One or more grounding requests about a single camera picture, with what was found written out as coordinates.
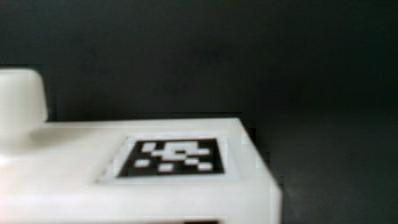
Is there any white front drawer box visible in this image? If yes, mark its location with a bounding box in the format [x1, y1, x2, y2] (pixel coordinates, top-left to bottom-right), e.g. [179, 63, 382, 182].
[0, 69, 282, 224]

